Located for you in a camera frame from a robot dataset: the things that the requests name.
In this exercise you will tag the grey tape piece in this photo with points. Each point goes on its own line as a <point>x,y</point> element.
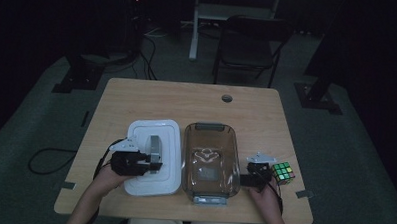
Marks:
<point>68,185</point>
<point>305,194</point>

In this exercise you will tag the black folding chair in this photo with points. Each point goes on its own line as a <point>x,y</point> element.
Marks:
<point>252,47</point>

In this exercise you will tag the small black strip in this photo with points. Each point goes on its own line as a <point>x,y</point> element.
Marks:
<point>84,118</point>

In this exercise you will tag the white desk frame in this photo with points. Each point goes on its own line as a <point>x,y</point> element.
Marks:
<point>220,12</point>

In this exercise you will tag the person's left hand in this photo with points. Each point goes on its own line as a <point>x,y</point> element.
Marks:
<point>109,180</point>

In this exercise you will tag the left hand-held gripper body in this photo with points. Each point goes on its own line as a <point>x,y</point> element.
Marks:
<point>128,163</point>

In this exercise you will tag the person's right hand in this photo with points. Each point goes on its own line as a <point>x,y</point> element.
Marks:
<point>268,199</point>

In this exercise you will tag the dark computer tower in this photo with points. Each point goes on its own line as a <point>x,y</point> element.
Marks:
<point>134,23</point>

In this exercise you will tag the white box lid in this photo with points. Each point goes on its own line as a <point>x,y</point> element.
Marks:
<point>170,141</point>

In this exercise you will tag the black stand base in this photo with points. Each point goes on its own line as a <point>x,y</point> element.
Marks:
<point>77,79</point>
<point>315,99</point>

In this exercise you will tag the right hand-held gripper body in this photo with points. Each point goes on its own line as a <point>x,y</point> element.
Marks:
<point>259,175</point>

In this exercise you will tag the clear grey storage box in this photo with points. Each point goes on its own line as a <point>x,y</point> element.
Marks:
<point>212,149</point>

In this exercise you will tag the multicoloured puzzle cube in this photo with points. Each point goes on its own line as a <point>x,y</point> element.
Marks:
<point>282,172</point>

